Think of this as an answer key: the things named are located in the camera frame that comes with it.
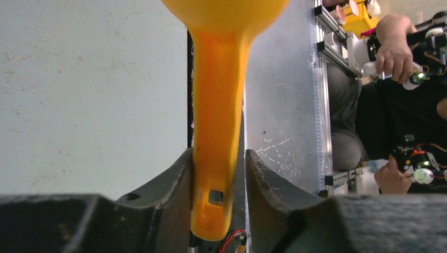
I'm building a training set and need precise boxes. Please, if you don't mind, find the operator black clothed body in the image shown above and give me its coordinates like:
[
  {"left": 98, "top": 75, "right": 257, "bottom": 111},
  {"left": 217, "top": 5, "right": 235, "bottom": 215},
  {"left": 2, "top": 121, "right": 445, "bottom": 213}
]
[{"left": 327, "top": 64, "right": 446, "bottom": 171}]

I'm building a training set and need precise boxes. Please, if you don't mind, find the operator lower hand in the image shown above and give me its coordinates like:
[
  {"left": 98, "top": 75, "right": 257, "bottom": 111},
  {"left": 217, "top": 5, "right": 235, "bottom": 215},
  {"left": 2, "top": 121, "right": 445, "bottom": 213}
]
[{"left": 374, "top": 154, "right": 412, "bottom": 194}]

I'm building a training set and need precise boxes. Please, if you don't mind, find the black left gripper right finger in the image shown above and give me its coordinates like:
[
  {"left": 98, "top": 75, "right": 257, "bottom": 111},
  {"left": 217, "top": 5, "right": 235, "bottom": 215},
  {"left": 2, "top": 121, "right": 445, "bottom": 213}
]
[{"left": 246, "top": 150, "right": 446, "bottom": 252}]

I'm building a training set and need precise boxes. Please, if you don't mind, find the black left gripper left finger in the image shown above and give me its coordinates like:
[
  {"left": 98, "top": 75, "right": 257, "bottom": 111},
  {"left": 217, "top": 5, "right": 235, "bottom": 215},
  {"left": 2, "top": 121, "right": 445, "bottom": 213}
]
[{"left": 1, "top": 149, "right": 192, "bottom": 252}]

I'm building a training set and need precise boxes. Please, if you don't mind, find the yellow plastic food scoop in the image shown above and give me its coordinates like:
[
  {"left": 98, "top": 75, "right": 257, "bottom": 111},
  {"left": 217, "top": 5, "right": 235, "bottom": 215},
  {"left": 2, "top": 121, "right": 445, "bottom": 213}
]
[{"left": 164, "top": 0, "right": 288, "bottom": 241}]

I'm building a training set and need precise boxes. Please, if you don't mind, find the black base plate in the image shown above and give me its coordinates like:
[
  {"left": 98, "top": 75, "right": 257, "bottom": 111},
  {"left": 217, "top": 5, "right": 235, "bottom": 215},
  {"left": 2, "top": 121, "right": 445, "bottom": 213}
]
[{"left": 187, "top": 30, "right": 193, "bottom": 148}]

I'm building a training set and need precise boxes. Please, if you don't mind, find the aluminium frame rail outside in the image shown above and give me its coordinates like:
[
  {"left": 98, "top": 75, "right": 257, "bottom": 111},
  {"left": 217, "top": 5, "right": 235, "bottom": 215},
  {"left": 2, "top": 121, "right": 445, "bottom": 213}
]
[{"left": 309, "top": 1, "right": 347, "bottom": 198}]

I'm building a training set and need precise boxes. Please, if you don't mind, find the operator upper hand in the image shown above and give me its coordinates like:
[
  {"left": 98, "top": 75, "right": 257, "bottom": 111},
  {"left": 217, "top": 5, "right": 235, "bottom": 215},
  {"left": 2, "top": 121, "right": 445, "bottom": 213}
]
[{"left": 375, "top": 14, "right": 416, "bottom": 84}]

